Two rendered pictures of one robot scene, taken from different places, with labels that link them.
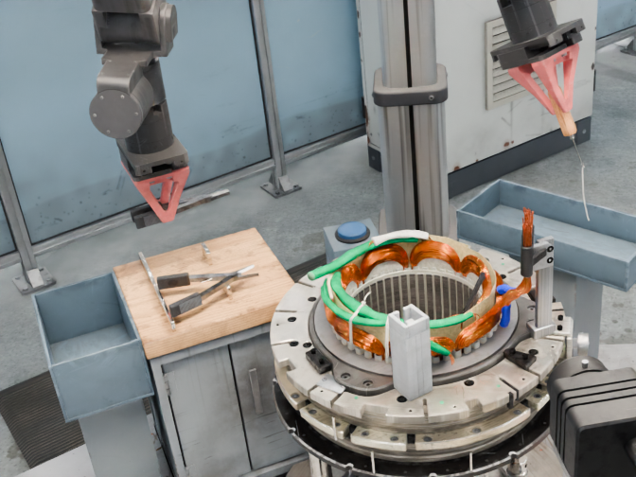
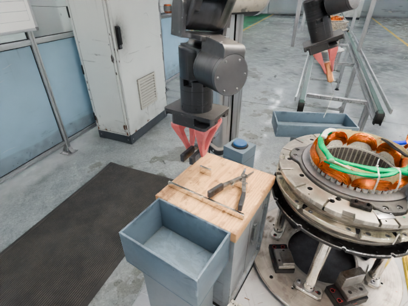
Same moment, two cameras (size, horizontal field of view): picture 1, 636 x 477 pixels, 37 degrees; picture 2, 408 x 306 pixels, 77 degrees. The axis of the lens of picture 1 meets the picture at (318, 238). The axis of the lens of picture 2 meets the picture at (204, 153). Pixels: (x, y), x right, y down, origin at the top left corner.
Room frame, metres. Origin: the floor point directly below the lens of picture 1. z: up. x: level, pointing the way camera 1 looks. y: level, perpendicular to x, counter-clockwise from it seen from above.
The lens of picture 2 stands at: (0.70, 0.45, 1.43)
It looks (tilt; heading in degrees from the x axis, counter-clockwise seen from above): 33 degrees down; 321
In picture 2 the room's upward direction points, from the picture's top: straight up
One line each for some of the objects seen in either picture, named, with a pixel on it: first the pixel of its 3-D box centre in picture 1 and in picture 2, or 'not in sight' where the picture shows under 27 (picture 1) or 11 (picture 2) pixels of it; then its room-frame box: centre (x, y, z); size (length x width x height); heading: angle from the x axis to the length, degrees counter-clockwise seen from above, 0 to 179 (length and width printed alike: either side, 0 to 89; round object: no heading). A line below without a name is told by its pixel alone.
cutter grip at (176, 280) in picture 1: (173, 280); (215, 190); (0.99, 0.18, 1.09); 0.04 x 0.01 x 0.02; 93
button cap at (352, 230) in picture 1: (352, 230); (240, 142); (1.14, -0.05, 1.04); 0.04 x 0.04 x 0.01
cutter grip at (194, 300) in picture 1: (185, 305); (241, 201); (0.93, 0.16, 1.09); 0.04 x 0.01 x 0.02; 123
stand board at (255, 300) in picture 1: (205, 288); (218, 189); (1.02, 0.15, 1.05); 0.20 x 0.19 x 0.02; 108
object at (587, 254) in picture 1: (555, 305); (304, 155); (1.07, -0.32, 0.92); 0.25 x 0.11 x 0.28; 46
